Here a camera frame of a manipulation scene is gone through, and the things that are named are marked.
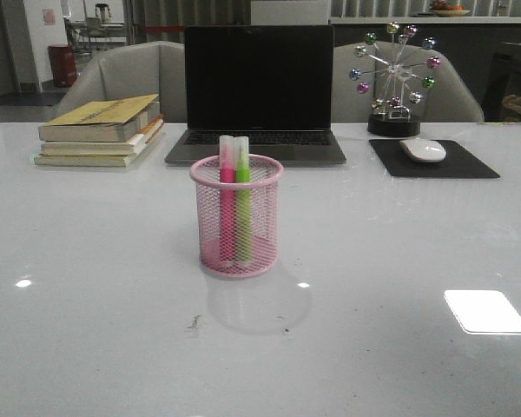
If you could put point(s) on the right grey armchair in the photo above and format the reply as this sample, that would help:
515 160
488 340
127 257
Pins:
357 80

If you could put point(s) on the white computer mouse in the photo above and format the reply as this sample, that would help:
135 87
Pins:
423 150

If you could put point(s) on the bottom green-edged book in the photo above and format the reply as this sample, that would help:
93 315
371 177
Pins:
85 161

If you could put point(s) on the red bin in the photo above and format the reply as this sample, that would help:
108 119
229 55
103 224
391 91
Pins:
63 65

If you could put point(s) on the black mouse pad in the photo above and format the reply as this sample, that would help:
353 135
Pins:
459 163

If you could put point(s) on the dark grey laptop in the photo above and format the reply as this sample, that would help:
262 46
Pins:
271 84

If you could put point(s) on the ferris wheel desk ornament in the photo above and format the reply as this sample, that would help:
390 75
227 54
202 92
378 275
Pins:
401 89

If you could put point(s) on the top yellow book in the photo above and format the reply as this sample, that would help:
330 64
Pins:
103 121

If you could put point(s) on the grey armchair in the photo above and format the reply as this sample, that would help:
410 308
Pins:
357 80
134 70

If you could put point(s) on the pink mesh pen holder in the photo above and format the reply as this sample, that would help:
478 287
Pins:
265 174

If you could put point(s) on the fruit bowl on counter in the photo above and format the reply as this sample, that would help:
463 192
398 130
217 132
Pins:
443 8

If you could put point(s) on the left grey armchair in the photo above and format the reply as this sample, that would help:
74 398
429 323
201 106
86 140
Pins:
134 70

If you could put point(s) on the middle cream book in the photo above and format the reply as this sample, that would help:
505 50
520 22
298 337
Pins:
134 146

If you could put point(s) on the pink highlighter pen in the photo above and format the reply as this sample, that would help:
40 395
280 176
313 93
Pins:
227 175

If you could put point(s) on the green highlighter pen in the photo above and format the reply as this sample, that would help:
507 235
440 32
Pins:
243 208

